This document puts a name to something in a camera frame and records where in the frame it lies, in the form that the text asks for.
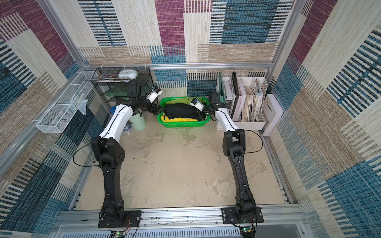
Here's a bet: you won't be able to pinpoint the lime green folded cloth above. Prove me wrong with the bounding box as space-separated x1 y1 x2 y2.
164 97 194 105

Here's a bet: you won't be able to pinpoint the yellow folded cloth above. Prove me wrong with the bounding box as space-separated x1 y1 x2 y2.
160 114 202 123

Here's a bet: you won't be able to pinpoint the black wire shelf rack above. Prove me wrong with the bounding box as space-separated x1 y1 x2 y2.
90 66 157 109

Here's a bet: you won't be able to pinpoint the green plastic basket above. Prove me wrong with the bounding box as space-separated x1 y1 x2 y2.
157 97 210 128

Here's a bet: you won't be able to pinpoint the white file organizer box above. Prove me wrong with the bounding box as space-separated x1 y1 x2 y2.
222 75 267 131

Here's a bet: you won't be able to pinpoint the white box with text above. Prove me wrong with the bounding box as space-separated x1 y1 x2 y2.
263 94 283 137

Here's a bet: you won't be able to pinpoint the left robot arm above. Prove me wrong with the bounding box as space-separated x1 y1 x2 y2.
91 85 162 228

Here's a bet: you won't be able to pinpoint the black shorts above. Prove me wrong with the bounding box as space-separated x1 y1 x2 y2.
163 103 206 121

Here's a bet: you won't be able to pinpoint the white round object on shelf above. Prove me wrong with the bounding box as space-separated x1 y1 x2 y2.
118 69 138 80

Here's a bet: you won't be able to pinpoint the green folder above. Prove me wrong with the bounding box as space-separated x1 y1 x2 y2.
216 72 226 104

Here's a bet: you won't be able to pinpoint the mint green cup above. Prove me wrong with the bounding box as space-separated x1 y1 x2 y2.
129 109 146 131

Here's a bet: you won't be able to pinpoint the white wire wall basket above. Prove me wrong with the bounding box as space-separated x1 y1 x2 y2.
36 70 94 133

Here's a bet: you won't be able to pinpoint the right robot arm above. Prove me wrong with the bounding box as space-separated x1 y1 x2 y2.
207 92 258 223

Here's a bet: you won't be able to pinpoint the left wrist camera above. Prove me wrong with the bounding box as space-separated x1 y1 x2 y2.
146 86 163 103

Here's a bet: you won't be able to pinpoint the blue lid pencil jar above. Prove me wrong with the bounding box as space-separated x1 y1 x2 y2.
110 106 132 132

